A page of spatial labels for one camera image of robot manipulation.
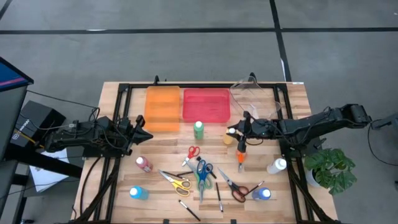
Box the red-handled scissors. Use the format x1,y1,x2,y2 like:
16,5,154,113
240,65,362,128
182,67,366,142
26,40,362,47
182,146,201,167

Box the thick black hose cable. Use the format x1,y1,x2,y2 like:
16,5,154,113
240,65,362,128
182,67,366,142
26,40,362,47
79,156,103,216

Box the thin black floor cable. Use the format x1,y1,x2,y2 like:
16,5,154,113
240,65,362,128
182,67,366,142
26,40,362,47
367,119,398,167

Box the black aluminium rig frame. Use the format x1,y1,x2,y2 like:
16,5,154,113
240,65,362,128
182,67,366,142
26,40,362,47
70,74,343,224

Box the black marker pen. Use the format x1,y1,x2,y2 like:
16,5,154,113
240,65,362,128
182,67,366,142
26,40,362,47
161,170,190,181

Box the orange translucent plastic tray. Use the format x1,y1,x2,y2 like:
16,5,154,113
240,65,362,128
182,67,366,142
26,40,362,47
143,85,182,133

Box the green potted plant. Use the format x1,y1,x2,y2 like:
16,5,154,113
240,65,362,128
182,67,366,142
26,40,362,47
303,147,358,197

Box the teal paint bottle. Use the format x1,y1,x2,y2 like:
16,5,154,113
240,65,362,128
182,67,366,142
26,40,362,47
129,185,149,200

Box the white paint bottle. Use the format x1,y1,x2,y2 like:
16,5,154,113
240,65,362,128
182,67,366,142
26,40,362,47
266,157,287,175

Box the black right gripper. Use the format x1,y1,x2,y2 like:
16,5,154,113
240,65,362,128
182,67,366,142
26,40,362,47
229,111,259,153

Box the blue screen monitor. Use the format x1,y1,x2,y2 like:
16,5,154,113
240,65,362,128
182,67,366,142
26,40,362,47
0,56,35,162

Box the clear plastic container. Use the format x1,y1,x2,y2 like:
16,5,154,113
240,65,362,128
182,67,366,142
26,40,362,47
229,75,282,121

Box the orange-handled scissors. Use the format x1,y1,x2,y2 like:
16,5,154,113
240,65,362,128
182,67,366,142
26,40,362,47
236,149,247,174

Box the dark blue paint bottle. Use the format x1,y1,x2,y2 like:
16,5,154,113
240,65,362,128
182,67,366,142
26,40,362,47
251,187,272,201

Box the blue-handled scissors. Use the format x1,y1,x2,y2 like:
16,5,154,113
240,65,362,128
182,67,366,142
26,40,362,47
196,159,215,203

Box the black equipment box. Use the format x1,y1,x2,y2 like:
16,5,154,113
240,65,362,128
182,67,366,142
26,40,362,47
10,100,67,149

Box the pink-red translucent plastic tray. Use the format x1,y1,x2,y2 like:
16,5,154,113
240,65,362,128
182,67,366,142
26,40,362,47
182,88,231,124

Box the yellow paint bottle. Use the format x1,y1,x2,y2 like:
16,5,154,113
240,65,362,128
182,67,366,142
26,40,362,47
223,127,236,146

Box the red paint bottle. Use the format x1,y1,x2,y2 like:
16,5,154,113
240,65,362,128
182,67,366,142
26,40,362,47
135,156,154,174

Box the green paint bottle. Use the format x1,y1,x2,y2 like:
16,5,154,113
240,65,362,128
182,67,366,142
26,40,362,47
193,121,205,141

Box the white paper sheet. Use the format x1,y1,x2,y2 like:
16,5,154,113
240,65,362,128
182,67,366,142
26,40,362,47
29,147,72,194

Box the grey stand leg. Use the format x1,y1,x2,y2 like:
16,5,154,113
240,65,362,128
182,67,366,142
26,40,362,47
369,111,398,131

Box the yellow-handled scissors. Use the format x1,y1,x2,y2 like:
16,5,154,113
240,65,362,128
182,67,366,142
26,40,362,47
158,169,192,197

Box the brown-handled scissors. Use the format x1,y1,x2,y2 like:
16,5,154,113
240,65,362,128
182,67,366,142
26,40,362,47
216,167,250,203

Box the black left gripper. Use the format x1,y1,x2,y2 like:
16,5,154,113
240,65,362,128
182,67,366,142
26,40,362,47
124,114,154,156

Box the black stand beam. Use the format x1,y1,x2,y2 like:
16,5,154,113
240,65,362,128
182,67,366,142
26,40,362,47
0,143,84,180

